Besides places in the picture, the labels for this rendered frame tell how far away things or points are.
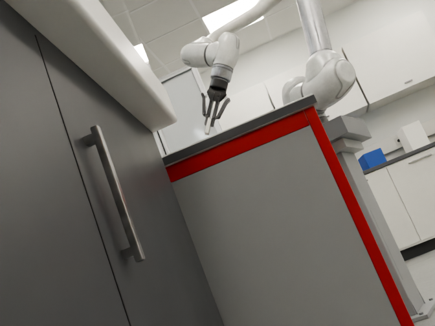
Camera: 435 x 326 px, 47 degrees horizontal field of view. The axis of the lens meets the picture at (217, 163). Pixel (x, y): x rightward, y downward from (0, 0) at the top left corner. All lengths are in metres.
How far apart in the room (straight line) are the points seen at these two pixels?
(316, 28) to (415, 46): 3.50
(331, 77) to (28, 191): 1.71
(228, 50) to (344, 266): 1.16
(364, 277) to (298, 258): 0.17
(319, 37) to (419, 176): 2.97
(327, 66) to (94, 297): 1.71
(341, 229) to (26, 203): 0.95
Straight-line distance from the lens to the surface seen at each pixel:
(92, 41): 0.83
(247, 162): 1.34
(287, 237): 1.31
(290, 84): 2.30
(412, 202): 4.99
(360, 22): 6.16
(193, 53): 2.25
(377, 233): 2.15
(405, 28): 5.78
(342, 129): 2.08
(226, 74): 2.14
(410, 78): 5.59
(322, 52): 2.20
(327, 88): 2.12
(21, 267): 0.45
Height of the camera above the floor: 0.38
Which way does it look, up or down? 13 degrees up
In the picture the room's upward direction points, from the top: 22 degrees counter-clockwise
